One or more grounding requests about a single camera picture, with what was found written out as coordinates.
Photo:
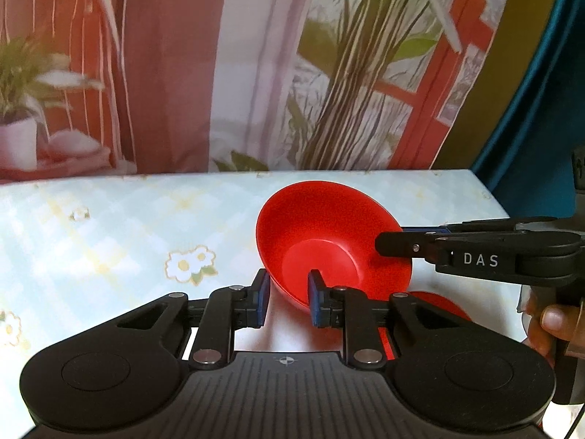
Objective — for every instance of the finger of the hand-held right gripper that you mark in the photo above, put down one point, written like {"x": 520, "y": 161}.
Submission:
{"x": 480, "y": 225}
{"x": 402, "y": 244}

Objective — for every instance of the blue curtain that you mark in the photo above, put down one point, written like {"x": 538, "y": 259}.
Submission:
{"x": 530, "y": 123}

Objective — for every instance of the person's right hand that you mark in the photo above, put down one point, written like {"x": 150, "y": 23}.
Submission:
{"x": 546, "y": 324}

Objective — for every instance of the red plastic bowl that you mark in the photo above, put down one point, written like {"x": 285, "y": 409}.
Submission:
{"x": 320, "y": 219}
{"x": 438, "y": 304}

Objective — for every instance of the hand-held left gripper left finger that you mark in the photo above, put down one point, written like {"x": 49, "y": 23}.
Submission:
{"x": 261, "y": 299}

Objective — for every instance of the printed room scene backdrop cloth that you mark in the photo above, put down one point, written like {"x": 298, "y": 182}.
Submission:
{"x": 205, "y": 64}

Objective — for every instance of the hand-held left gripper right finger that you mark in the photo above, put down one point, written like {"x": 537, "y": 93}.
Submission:
{"x": 315, "y": 299}

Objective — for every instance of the floral checked tablecloth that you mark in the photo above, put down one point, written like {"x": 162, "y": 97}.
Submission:
{"x": 114, "y": 228}

